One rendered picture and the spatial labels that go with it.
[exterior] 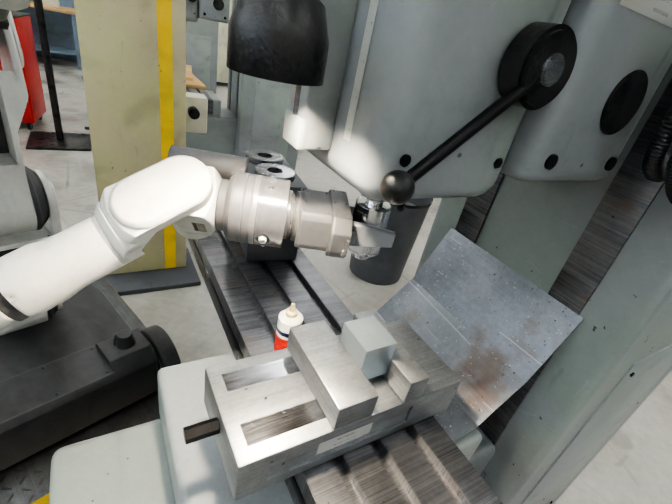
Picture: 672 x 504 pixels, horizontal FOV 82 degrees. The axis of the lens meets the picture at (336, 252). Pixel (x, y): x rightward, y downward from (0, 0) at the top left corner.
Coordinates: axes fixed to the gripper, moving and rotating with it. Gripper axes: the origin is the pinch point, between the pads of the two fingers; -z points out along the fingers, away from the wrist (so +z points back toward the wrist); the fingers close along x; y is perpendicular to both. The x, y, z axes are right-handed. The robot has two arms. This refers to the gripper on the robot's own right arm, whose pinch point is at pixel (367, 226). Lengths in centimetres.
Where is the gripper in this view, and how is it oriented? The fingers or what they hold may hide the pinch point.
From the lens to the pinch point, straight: 52.0
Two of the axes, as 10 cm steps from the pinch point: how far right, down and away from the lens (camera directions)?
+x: -0.7, -5.1, 8.6
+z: -9.8, -1.4, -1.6
